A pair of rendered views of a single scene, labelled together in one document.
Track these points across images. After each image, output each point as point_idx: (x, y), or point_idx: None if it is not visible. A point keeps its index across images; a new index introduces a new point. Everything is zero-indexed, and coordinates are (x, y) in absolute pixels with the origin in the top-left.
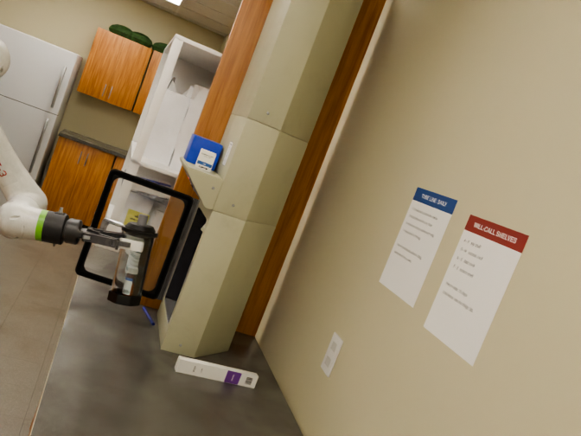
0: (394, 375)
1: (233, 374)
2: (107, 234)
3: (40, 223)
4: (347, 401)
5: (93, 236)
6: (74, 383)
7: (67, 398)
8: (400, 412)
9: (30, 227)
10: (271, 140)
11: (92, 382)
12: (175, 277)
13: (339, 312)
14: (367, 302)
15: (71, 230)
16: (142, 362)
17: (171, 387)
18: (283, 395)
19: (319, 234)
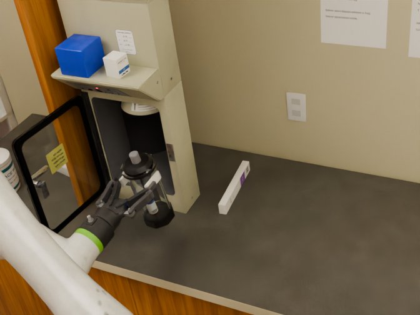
0: (395, 94)
1: (242, 177)
2: (116, 193)
3: (98, 243)
4: (347, 126)
5: (137, 206)
6: (253, 287)
7: (277, 297)
8: (419, 110)
9: (96, 254)
10: (165, 3)
11: (250, 275)
12: (110, 161)
13: (278, 77)
14: (317, 60)
15: (115, 221)
16: (212, 233)
17: (254, 225)
18: (259, 154)
19: (173, 27)
